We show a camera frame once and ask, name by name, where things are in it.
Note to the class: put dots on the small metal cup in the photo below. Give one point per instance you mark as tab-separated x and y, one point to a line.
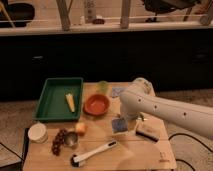
71	139

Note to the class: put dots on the white black dish brush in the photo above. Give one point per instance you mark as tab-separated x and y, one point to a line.
77	160

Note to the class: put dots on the black wooden block brush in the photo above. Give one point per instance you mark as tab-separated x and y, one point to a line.
147	132

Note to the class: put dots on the red orange bowl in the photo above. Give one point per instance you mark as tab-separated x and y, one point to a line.
96	105

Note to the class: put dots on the bunch of red grapes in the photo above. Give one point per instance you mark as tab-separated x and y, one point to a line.
58	141

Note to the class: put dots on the light blue folded cloth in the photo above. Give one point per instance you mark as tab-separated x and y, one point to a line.
116	91

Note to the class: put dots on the yellow apple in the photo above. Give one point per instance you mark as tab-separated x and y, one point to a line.
80	128

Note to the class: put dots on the green translucent cup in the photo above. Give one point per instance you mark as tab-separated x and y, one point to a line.
102	87

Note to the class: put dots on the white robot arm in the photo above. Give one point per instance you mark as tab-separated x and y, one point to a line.
139	97

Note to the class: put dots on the black chair left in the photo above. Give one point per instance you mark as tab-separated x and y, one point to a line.
19	13

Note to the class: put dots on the green chili pepper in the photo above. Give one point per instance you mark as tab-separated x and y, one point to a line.
141	117

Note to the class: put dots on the small red background dish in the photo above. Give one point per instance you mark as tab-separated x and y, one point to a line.
98	21

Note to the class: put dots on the blue sponge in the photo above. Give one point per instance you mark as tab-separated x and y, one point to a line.
119	125

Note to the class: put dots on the black office chair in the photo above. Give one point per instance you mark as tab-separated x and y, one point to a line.
166	6

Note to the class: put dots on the yellow corn cob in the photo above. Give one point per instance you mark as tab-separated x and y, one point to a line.
70	101

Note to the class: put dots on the green plastic tray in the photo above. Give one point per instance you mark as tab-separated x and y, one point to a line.
53	106

